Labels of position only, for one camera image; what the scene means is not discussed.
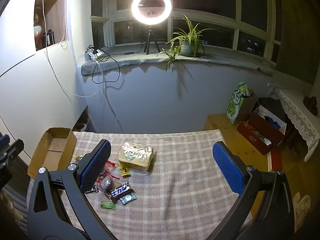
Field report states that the green gift bag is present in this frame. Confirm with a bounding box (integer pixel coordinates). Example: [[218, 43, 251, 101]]
[[226, 82, 259, 125]]

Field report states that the yellow candy packet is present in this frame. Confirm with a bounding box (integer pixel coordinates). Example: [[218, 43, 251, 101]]
[[118, 165, 131, 178]]

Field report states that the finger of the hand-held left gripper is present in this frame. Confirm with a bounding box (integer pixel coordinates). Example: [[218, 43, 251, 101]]
[[0, 139, 25, 188], [0, 134, 10, 153]]

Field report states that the black tripod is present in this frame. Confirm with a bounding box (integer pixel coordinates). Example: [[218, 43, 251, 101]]
[[141, 26, 161, 55]]

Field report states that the spider plant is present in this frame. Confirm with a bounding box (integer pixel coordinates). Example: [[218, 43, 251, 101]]
[[157, 14, 221, 71]]

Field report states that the small teal packet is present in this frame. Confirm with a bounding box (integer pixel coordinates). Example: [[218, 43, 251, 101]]
[[119, 193, 137, 206]]

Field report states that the ring light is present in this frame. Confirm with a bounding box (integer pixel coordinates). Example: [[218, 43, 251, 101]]
[[131, 0, 172, 27]]

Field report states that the cardboard box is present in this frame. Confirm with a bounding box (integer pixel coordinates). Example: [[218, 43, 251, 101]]
[[27, 127, 78, 180]]

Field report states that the white window frame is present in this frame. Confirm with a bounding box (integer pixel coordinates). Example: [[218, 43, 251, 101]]
[[90, 0, 282, 60]]

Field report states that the white power strip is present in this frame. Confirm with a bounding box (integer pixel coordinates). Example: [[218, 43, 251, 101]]
[[86, 49, 106, 61]]

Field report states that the green plant pot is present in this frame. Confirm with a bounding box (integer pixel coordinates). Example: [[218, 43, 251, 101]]
[[180, 40, 200, 57]]

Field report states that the wooden wall shelf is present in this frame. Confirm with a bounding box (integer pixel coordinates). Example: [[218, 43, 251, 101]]
[[33, 0, 69, 52]]

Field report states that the white shoe rack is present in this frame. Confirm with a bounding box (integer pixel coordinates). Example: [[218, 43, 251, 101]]
[[72, 107, 97, 133]]

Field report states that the crumpled paper bag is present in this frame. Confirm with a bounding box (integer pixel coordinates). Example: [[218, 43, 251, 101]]
[[292, 192, 312, 233]]

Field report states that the red storage box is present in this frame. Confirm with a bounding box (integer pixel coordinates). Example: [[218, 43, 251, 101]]
[[237, 105, 286, 155]]

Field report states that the white cable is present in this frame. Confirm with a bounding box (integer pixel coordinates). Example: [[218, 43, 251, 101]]
[[41, 0, 103, 98]]

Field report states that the black cable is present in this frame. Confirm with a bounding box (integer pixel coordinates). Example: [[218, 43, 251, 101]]
[[91, 44, 150, 133]]

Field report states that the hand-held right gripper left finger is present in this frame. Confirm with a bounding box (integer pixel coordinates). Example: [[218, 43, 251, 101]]
[[27, 139, 118, 240]]

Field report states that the white lace cloth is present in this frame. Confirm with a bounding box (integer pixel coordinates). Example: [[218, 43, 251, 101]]
[[268, 84, 320, 162]]

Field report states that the dark curtain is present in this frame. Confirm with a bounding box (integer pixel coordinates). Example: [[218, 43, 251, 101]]
[[274, 0, 320, 85]]

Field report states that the tan cracker pack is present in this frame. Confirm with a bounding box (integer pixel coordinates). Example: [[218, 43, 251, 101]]
[[117, 142, 157, 173]]

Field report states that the black bag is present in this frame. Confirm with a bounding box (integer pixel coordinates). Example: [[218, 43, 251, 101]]
[[259, 97, 288, 123]]

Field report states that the dark figurine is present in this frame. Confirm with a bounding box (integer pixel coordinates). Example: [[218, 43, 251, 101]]
[[303, 96, 319, 117]]

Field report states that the black chocolate bar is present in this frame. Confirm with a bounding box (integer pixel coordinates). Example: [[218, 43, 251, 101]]
[[109, 181, 132, 204]]

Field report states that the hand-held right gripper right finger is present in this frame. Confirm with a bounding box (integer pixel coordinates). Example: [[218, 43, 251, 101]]
[[212, 141, 295, 240]]

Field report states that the plaid tablecloth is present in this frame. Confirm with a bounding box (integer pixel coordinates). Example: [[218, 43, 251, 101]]
[[26, 130, 270, 240]]

